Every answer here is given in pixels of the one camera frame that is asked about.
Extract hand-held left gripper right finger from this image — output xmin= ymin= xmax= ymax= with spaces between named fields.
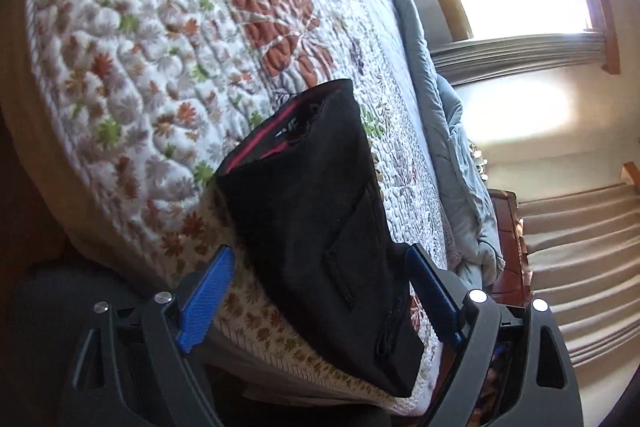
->
xmin=405 ymin=244 xmax=583 ymax=427

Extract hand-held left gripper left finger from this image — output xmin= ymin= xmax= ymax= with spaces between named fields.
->
xmin=60 ymin=246 xmax=236 ymax=427

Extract black pants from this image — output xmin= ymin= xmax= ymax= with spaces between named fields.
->
xmin=215 ymin=78 xmax=431 ymax=399

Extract wooden nightstand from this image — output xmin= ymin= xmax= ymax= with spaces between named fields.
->
xmin=487 ymin=189 xmax=533 ymax=310

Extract grey duvet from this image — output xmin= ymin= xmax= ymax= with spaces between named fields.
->
xmin=435 ymin=74 xmax=506 ymax=285

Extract floral pillow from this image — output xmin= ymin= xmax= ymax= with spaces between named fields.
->
xmin=472 ymin=144 xmax=490 ymax=180

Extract beige curtain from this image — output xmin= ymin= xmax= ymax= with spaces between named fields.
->
xmin=517 ymin=162 xmax=640 ymax=368

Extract floral quilted bedspread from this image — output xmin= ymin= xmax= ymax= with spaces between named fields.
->
xmin=25 ymin=0 xmax=458 ymax=418

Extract grey curtain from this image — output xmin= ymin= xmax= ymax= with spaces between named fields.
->
xmin=430 ymin=32 xmax=608 ymax=85

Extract grey bed sheet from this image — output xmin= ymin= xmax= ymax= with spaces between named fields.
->
xmin=382 ymin=0 xmax=441 ymax=108

